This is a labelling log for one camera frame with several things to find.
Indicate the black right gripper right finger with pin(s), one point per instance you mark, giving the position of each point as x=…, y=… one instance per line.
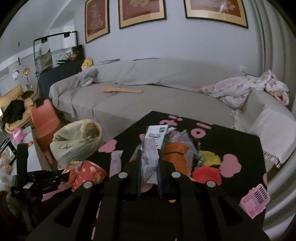
x=159, y=174

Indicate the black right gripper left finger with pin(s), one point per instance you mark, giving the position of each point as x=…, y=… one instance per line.
x=139, y=166

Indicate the white plastic wrapper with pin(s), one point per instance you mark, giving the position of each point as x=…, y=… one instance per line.
x=149, y=161

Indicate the yellow plastic trash bag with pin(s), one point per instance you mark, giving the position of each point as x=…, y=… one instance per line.
x=76, y=142

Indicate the black pink table cloth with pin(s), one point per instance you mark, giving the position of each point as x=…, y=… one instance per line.
x=187, y=210

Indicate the orange snack wrapper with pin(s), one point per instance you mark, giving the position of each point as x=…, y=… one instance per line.
x=175, y=153

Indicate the pale purple wrapper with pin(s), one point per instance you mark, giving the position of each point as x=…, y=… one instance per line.
x=115, y=164

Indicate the white printed paper box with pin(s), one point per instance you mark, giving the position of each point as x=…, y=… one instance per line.
x=158, y=133

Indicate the red plastic lid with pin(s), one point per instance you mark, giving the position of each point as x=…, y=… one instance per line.
x=204, y=174

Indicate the red paper cup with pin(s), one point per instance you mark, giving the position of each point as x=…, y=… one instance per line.
x=82, y=171

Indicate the pink toy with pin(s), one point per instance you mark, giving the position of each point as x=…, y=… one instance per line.
x=18, y=135

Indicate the yellow wrapper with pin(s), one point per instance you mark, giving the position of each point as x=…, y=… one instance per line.
x=210, y=159

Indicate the grey covered sofa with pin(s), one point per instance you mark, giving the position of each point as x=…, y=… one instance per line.
x=169, y=86

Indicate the red plastic child chair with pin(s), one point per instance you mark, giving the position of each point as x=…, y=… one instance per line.
x=46, y=123

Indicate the orange flat stick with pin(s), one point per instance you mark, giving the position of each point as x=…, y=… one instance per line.
x=108, y=89

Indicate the grey plush toy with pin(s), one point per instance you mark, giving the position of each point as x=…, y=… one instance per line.
x=89, y=78

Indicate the yellow cushion pile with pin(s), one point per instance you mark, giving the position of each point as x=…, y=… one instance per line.
x=16, y=109

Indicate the pink plastic basket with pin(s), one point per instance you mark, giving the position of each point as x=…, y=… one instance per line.
x=255, y=201

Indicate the yellow plush toy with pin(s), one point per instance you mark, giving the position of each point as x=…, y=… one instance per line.
x=87, y=63

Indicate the pink floral blanket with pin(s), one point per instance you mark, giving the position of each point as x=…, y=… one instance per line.
x=235, y=91

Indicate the white throw blanket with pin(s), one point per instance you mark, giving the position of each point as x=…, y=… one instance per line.
x=275, y=129

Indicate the glass fish tank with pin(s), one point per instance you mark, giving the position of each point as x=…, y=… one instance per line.
x=60, y=55

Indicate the left framed red picture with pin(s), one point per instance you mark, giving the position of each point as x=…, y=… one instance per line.
x=96, y=19

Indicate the framed red picture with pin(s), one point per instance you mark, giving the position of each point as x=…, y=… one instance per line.
x=96, y=19
x=134, y=12
x=231, y=12

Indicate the middle framed red picture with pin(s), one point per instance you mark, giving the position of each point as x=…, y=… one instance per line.
x=134, y=12

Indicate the right framed red picture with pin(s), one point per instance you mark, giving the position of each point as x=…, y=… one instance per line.
x=231, y=12

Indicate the grey curtain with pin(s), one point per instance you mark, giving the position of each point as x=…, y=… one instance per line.
x=277, y=39

